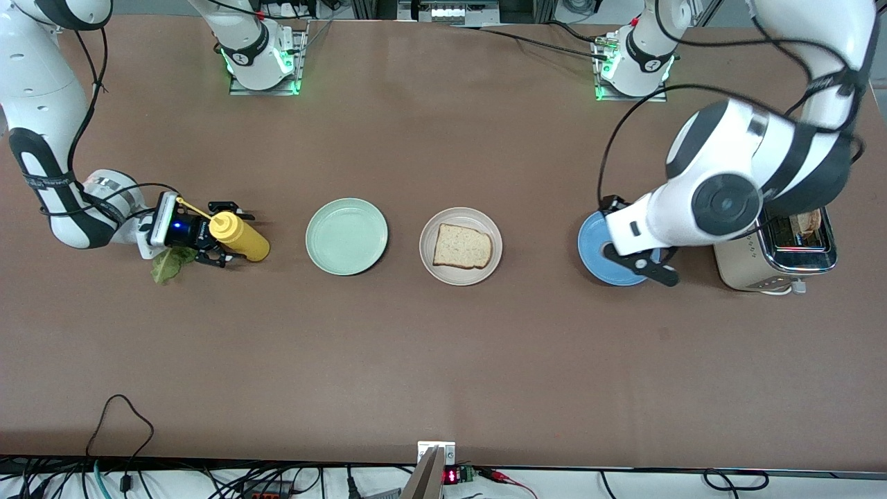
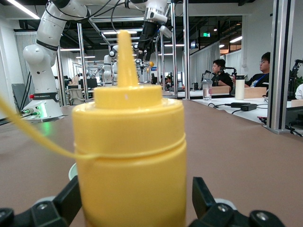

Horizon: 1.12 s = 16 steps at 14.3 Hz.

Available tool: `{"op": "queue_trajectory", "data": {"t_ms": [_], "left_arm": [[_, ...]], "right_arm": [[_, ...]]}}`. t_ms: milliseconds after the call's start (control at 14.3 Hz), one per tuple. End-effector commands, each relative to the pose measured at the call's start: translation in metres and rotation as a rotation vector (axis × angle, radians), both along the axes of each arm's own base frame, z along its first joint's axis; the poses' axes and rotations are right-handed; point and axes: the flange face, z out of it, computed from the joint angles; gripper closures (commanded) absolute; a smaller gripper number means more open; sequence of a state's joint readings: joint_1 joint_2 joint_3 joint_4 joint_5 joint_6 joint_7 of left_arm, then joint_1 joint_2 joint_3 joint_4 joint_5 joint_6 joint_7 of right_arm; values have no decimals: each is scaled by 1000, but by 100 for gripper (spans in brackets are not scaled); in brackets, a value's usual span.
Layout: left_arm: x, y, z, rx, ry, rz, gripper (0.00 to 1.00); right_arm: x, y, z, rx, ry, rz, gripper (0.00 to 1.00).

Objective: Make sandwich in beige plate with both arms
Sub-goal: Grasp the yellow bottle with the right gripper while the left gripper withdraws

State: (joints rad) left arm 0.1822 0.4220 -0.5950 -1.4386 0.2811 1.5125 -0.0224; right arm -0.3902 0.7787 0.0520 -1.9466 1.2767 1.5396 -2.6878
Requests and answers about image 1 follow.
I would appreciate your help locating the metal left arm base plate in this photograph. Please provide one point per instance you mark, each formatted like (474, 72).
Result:
(627, 98)

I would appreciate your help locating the red digit display module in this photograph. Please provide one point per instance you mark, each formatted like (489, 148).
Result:
(452, 477)

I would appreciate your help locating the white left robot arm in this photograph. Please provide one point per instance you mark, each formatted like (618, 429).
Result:
(727, 201)

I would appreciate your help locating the aluminium frame strut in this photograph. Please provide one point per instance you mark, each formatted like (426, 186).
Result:
(703, 12)

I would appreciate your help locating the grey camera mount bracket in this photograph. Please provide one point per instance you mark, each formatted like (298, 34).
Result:
(433, 478)

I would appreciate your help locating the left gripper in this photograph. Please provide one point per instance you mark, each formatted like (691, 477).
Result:
(609, 201)

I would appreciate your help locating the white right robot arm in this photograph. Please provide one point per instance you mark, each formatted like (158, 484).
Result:
(41, 90)

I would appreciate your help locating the control box with lights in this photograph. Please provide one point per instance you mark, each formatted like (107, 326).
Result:
(450, 12)

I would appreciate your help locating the yellow mustard squeeze bottle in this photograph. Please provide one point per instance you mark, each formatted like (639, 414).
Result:
(246, 242)

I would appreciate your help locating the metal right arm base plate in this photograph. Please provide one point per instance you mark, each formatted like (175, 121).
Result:
(299, 62)

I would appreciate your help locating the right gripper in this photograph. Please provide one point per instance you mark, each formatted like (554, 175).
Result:
(193, 233)

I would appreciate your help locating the blue plate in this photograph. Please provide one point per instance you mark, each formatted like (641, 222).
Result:
(589, 256)

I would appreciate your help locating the mint green plate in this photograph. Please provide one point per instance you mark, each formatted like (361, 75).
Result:
(346, 235)

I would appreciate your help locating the red and black clip leads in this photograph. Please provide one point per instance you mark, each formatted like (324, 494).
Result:
(502, 477)

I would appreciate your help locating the beige chrome toaster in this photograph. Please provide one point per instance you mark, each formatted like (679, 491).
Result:
(745, 274)

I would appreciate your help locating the green lettuce leaf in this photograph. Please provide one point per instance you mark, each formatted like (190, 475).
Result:
(166, 270)

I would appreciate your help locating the bread slice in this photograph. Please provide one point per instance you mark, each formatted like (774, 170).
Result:
(463, 246)
(807, 222)

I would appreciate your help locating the beige plate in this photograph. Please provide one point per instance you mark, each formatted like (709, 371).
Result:
(426, 246)

